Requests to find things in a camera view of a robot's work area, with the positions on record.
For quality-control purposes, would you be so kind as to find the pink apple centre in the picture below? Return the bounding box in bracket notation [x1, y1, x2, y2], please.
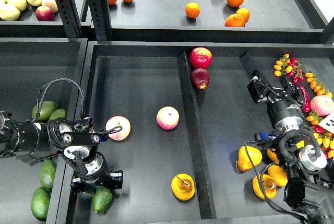
[156, 106, 180, 131]

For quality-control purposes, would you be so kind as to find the orange on shelf centre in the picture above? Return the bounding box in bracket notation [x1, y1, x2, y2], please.
[185, 2, 200, 19]

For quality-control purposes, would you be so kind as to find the black left tray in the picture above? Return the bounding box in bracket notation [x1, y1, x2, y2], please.
[1, 38, 88, 223]

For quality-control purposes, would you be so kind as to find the red chili pepper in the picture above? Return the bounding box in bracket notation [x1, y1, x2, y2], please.
[295, 83, 311, 113]

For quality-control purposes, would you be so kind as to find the cherry tomato bunch lower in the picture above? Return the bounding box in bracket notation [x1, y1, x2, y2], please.
[306, 114, 333, 159]

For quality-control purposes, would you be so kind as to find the pink apple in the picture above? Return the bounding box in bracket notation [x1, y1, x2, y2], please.
[105, 115, 131, 141]
[156, 106, 180, 131]

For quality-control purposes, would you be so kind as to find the cherry tomato bunch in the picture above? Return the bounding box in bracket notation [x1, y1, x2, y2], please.
[273, 53, 304, 84]
[306, 114, 333, 159]

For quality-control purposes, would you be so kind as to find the red apple on shelf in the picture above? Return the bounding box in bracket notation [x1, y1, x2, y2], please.
[35, 6, 55, 21]

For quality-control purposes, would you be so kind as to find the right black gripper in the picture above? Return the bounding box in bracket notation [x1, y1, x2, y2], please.
[247, 69, 305, 130]

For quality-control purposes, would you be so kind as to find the black tray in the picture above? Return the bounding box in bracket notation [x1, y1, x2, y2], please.
[1, 38, 88, 223]
[56, 41, 333, 223]

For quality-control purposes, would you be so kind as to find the yellow pear bottom of pile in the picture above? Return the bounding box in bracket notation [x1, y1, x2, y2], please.
[252, 174, 277, 199]

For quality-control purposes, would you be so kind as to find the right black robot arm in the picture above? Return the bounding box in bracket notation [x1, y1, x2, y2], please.
[247, 68, 333, 223]

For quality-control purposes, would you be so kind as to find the pink apple right tray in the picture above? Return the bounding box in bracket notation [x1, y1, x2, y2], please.
[311, 95, 333, 116]

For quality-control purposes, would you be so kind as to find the pink apple left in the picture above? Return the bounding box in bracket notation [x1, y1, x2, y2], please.
[105, 115, 131, 141]

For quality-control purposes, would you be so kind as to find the dark red apple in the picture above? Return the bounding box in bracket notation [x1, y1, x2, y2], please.
[190, 68, 210, 90]

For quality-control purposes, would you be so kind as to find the green avocado top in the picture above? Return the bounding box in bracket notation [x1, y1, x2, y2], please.
[37, 100, 58, 122]

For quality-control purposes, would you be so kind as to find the cherry tomato bunch upper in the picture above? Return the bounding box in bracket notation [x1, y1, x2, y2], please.
[273, 53, 304, 84]

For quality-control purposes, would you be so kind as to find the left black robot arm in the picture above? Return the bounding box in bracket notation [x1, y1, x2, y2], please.
[1, 79, 123, 194]

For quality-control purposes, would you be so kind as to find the green avocado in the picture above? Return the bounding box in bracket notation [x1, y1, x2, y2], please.
[37, 100, 58, 122]
[92, 186, 113, 213]

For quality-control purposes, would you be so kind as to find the checkered marker card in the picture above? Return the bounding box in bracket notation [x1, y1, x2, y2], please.
[318, 112, 334, 134]

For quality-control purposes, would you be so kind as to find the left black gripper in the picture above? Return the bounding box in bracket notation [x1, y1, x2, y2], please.
[71, 152, 123, 194]

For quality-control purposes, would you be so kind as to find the yellow pear in middle tray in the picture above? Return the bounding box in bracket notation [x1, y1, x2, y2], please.
[171, 173, 195, 201]

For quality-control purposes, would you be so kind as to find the bright red apple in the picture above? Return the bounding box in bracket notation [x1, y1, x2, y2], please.
[189, 47, 213, 69]

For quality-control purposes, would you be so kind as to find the black centre tray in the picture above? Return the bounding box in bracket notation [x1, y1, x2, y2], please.
[56, 41, 333, 223]

